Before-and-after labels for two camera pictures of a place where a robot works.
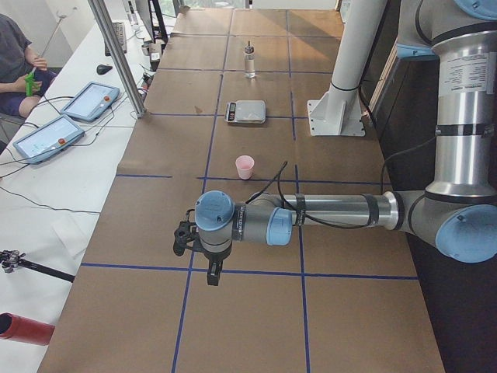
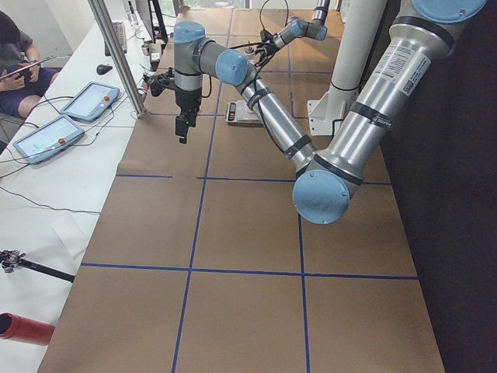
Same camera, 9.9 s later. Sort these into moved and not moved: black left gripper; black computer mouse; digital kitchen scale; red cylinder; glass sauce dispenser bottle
Moved: black left gripper
Not moved: red cylinder; glass sauce dispenser bottle; digital kitchen scale; black computer mouse
